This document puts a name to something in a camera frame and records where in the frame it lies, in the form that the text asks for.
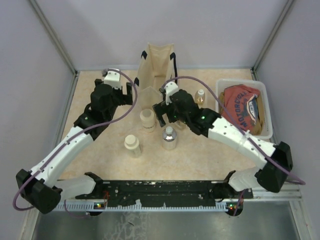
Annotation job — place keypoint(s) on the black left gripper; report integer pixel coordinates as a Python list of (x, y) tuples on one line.
[(126, 99)]

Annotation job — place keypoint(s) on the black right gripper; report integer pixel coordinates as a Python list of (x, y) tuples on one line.
[(161, 109)]

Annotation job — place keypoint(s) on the cream lotion bottle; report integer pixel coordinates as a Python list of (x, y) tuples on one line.
[(147, 117)]

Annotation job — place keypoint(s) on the silver bottle white cap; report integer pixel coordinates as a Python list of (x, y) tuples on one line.
[(169, 138)]

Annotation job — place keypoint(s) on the cream canvas tote bag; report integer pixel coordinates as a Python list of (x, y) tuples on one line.
[(157, 64)]

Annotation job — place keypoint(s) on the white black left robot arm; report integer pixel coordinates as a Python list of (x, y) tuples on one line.
[(40, 187)]

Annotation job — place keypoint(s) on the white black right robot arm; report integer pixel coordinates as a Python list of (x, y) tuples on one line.
[(272, 162)]

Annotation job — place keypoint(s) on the orange printed t-shirt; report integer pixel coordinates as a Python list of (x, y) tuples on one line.
[(241, 107)]

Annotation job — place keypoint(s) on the white plastic basket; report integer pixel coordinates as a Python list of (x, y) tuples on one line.
[(223, 83)]

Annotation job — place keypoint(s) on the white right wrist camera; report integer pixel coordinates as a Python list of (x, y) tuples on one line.
[(168, 90)]

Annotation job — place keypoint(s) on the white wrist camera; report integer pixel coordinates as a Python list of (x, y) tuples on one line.
[(112, 77), (168, 90)]

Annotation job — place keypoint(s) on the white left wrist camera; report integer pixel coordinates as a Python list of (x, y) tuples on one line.
[(112, 77)]

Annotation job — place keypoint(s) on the aluminium frame rail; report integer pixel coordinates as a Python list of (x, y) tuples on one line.
[(58, 44)]

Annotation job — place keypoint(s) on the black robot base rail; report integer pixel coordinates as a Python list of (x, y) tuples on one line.
[(196, 193)]

